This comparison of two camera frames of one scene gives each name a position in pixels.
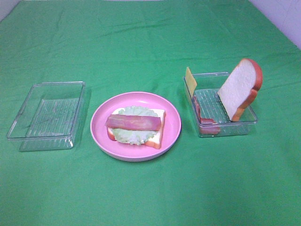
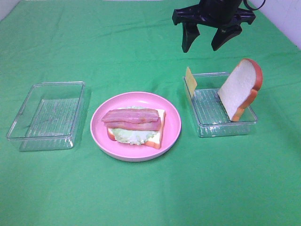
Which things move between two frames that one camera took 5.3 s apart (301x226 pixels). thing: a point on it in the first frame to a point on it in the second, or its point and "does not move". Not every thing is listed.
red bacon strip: x=206 y=125 to x=131 y=116
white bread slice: x=240 y=87 does not move
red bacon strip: x=130 y=122 does not move
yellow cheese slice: x=191 y=81 does not move
